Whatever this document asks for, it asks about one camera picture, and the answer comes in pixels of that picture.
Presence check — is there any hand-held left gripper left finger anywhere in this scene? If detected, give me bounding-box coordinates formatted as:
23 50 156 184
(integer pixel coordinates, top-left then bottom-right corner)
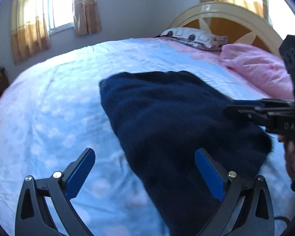
15 148 96 236

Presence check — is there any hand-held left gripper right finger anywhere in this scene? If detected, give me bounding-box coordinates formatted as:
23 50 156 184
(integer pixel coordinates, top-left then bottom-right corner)
195 148 276 236

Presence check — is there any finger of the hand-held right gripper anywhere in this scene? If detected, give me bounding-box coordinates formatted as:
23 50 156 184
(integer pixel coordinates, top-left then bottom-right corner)
223 105 269 129
230 99 266 109

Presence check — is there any navy striped knit sweater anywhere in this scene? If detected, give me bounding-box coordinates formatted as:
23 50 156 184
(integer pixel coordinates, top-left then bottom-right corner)
99 71 273 236

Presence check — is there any person's right hand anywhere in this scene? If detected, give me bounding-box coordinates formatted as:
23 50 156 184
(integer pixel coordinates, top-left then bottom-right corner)
278 135 295 181

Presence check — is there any pink pillow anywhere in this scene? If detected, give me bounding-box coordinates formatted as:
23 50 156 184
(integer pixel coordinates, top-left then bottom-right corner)
220 43 295 100

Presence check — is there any light blue pink bed sheet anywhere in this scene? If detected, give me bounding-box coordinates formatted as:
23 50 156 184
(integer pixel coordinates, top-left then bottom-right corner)
0 37 295 236

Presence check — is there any brown white patterned pillow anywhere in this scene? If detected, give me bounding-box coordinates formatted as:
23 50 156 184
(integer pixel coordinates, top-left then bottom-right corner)
159 28 230 52

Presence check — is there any cream arched headboard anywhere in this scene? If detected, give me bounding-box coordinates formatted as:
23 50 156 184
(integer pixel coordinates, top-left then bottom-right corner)
168 2 284 52

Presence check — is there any bright window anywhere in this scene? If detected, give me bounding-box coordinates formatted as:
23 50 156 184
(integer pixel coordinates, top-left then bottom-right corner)
46 0 76 34

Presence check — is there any black cable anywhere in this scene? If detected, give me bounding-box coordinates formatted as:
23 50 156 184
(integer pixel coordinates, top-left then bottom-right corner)
273 215 292 227

